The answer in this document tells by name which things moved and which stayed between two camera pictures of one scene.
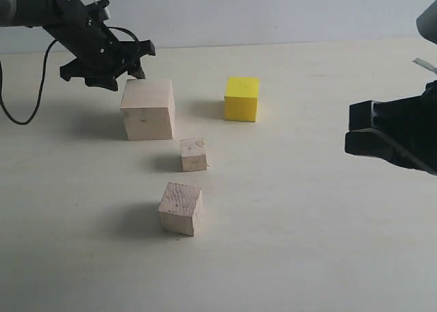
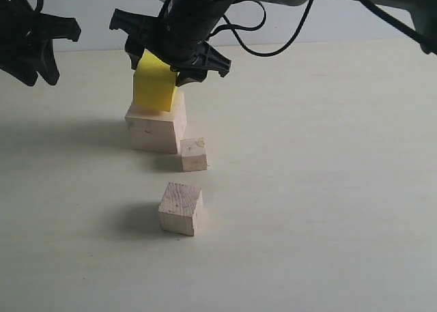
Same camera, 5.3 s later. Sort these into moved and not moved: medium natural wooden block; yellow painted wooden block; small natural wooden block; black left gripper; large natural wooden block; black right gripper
Moved: black left gripper; yellow painted wooden block; large natural wooden block; black right gripper
Not moved: small natural wooden block; medium natural wooden block
